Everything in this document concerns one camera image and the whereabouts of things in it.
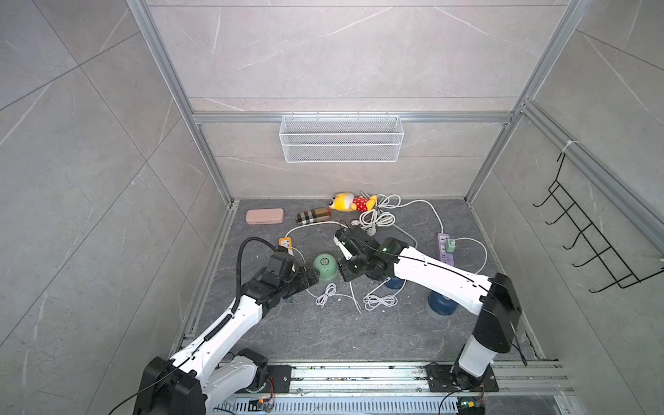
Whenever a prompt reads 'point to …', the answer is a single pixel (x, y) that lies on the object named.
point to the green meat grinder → (327, 265)
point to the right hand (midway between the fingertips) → (345, 268)
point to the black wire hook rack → (623, 277)
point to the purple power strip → (443, 256)
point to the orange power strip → (287, 242)
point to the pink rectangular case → (264, 216)
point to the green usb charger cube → (450, 245)
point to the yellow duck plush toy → (347, 201)
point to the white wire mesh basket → (337, 139)
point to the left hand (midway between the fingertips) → (314, 273)
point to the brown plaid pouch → (311, 216)
